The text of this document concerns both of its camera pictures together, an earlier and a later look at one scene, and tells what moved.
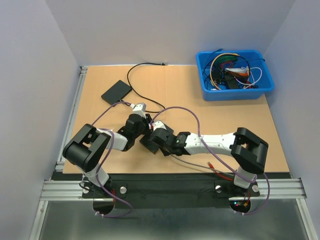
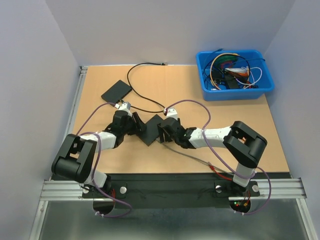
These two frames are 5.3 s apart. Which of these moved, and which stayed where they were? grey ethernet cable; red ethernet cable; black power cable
Moved: grey ethernet cable
Stayed: black power cable; red ethernet cable
